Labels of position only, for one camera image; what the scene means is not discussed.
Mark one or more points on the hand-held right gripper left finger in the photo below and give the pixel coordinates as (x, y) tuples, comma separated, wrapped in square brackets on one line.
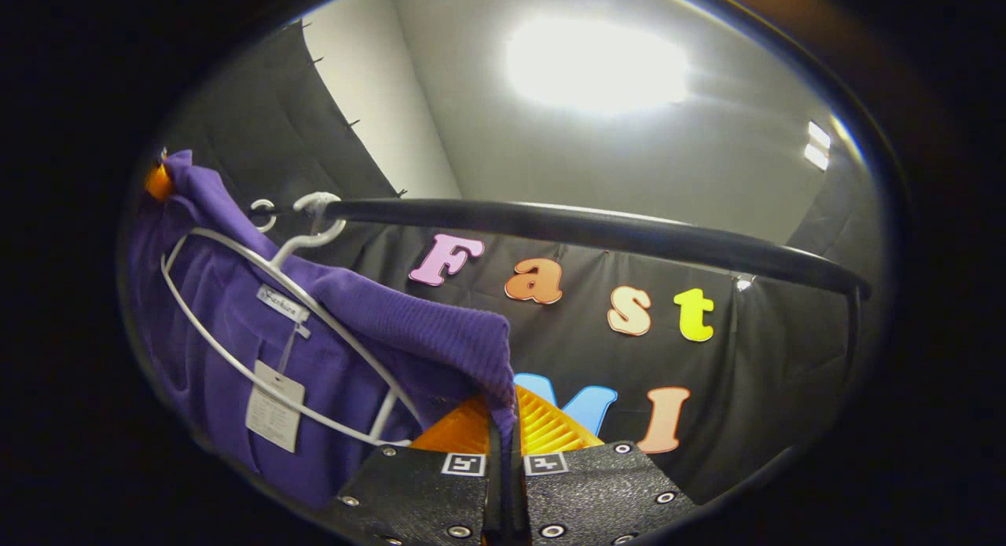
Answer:
[(424, 499)]

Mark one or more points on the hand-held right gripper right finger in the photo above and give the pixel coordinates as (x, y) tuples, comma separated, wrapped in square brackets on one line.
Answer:
[(597, 491)]

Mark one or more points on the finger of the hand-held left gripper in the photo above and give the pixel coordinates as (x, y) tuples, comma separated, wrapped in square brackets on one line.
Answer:
[(157, 183)]

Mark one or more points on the purple jacket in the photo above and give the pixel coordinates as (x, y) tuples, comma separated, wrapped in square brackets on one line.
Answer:
[(354, 310)]

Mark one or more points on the white clothes hanger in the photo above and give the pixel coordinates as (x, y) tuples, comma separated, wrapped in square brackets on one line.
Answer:
[(263, 214), (314, 212)]

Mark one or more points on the black clothes rack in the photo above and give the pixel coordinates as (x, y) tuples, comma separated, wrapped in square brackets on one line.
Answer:
[(629, 236)]

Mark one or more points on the paper garment tag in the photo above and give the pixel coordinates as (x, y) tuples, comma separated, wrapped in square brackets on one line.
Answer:
[(275, 408)]

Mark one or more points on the black backdrop cloth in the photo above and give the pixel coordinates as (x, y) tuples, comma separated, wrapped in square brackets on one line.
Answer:
[(786, 357)]

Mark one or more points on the double ceiling light panel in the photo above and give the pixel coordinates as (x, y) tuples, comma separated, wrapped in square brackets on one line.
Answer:
[(817, 145)]

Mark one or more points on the large ceiling light panel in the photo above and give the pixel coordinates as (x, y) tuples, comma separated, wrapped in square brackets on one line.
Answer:
[(597, 67)]

